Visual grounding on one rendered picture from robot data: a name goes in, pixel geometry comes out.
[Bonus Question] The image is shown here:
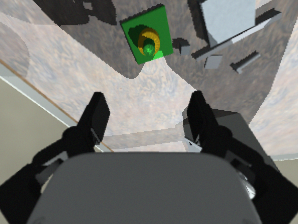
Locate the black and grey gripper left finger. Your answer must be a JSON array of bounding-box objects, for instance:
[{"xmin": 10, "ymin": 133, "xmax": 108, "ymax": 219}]
[{"xmin": 0, "ymin": 92, "xmax": 110, "ymax": 224}]

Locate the green flat plate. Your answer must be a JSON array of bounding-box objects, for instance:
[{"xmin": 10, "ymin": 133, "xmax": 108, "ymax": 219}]
[{"xmin": 121, "ymin": 5, "xmax": 174, "ymax": 65}]

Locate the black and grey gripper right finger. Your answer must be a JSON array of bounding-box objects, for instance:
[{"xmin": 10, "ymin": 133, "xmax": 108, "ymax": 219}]
[{"xmin": 187, "ymin": 91, "xmax": 298, "ymax": 224}]

